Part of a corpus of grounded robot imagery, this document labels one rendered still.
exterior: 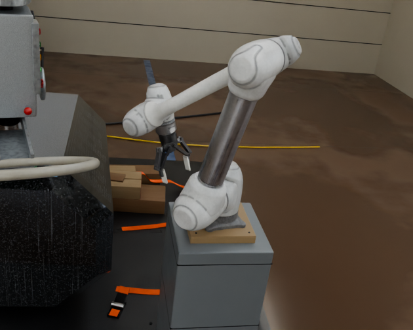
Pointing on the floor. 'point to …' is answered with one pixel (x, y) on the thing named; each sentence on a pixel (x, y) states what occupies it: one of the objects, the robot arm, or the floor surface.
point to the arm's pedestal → (212, 280)
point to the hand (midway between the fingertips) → (176, 173)
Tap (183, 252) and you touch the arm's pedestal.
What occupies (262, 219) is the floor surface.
